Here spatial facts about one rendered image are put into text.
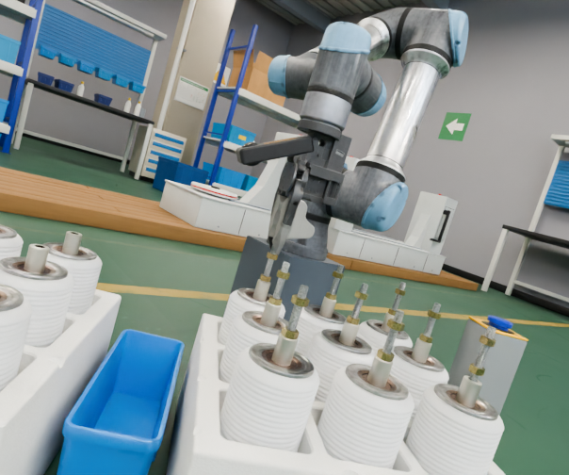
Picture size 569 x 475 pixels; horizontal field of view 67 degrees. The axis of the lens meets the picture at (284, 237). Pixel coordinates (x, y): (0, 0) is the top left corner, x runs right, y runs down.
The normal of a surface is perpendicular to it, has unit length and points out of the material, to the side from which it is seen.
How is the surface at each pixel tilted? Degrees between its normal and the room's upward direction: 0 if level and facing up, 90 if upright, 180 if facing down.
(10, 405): 0
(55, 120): 90
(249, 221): 90
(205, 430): 0
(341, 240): 90
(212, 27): 90
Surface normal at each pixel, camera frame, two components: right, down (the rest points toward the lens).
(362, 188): -0.40, -0.26
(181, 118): 0.59, 0.26
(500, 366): 0.16, 0.16
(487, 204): -0.75, -0.16
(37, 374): 0.29, -0.95
